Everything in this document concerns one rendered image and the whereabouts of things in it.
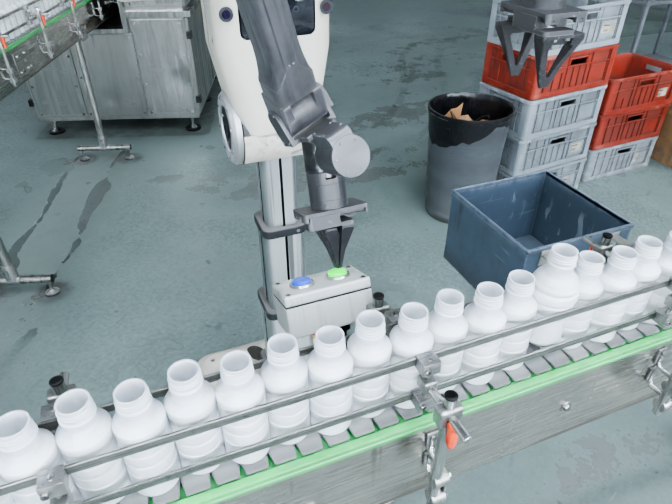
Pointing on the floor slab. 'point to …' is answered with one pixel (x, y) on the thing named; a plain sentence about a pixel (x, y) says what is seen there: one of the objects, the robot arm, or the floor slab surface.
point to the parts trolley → (659, 32)
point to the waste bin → (463, 145)
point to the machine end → (132, 68)
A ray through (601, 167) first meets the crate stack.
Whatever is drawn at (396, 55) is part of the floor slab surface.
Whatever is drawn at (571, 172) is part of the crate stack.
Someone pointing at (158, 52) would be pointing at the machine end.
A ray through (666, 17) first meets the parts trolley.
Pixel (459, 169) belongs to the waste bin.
